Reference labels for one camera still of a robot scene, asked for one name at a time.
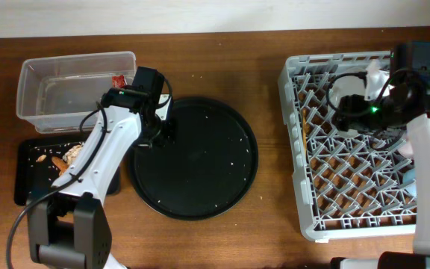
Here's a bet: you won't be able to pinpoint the round black serving tray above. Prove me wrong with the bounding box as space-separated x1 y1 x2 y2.
127 97 258 221

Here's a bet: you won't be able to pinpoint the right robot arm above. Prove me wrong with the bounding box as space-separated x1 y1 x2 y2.
325 41 430 268

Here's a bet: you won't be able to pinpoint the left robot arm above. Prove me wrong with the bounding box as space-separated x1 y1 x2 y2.
20 67 173 268

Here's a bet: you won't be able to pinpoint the wooden chopstick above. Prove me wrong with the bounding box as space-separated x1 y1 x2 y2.
301 108 308 154

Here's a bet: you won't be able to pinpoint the orange carrot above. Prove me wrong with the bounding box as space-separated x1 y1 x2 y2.
52 156 69 176

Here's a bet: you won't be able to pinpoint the black rectangular tray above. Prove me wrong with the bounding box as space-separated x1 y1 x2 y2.
13 136 122 206

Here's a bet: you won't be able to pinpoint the grey dishwasher rack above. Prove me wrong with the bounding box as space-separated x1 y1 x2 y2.
278 50 417 242

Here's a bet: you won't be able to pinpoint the clear plastic bin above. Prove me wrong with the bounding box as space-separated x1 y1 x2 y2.
16 51 136 134

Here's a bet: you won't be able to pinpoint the red snack wrapper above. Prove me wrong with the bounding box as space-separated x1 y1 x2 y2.
111 75 127 88

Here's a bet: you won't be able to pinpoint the grey plate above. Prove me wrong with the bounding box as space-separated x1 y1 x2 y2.
327 67 367 138

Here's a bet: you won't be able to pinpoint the pink cup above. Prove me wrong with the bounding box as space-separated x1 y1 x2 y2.
397 135 414 159

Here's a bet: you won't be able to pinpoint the food scraps pile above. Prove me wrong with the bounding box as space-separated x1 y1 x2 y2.
35 143 85 167

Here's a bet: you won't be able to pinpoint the blue cup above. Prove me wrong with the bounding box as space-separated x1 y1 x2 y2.
402 169 417 197

